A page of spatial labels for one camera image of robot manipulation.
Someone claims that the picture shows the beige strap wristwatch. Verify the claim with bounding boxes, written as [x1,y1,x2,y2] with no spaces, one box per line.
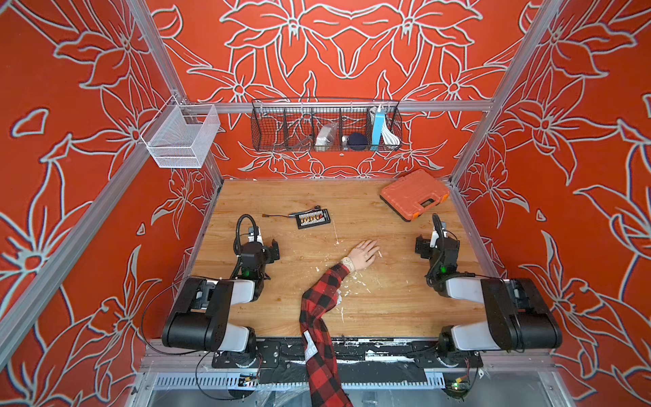
[340,257,355,273]

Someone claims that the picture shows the orange plastic tool case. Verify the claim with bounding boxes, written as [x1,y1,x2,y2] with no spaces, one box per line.
[380,170,449,222]

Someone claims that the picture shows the grey white packet in basket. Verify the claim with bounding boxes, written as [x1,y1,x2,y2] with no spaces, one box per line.
[315,123,338,152]

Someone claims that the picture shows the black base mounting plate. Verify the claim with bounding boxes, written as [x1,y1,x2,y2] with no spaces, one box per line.
[211,336,484,370]

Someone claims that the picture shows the red black plaid sleeve forearm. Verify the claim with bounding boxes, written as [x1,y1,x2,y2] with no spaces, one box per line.
[299,262,352,406]

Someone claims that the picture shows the black wire mesh basket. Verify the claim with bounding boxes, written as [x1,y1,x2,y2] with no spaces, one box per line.
[251,98,403,153]

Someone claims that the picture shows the clear plastic wall bin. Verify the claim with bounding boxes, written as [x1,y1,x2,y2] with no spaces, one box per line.
[142,104,220,169]

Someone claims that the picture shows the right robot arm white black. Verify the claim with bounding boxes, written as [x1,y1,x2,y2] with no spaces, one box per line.
[415,214,563,356]

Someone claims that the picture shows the dark blue round object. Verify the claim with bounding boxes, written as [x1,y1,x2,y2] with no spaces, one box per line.
[347,132,368,151]

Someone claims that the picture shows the light blue box in basket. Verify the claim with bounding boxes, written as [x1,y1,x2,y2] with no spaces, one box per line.
[370,107,385,151]

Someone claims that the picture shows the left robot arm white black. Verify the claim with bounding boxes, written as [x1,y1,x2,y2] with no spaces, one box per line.
[161,214,280,358]

